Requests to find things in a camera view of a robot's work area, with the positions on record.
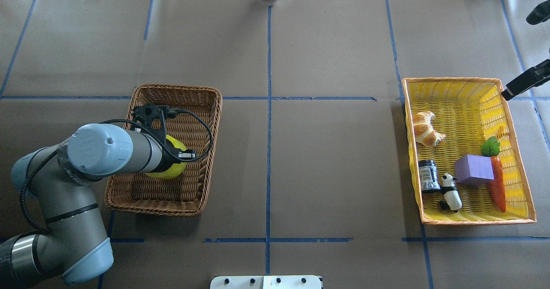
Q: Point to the brown wicker basket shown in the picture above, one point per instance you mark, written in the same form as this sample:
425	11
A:
187	194

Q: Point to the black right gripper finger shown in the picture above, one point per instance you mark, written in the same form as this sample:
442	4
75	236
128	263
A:
533	77

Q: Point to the croissant toy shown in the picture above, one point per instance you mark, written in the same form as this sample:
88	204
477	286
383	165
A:
424	132

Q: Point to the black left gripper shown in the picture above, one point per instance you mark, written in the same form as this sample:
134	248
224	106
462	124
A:
168	158

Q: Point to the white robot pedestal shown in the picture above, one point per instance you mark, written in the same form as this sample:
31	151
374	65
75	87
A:
267	282

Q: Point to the small dark can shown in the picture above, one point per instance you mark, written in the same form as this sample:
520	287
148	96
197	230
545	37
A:
428	176

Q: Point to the yellow plastic basket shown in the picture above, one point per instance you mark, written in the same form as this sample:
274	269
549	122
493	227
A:
468	110

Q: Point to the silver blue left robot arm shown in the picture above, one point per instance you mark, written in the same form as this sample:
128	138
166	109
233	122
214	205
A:
55	196

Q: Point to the toy carrot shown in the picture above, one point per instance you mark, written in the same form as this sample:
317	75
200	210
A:
491	149

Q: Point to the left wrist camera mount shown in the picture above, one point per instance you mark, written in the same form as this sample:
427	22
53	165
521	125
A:
153	118

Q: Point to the panda figurine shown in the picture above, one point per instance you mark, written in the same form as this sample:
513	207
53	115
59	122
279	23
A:
450	193

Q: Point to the purple foam block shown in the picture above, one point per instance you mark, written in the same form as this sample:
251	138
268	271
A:
473	170

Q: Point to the yellow tape roll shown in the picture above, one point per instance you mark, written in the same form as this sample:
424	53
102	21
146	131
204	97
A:
175	169

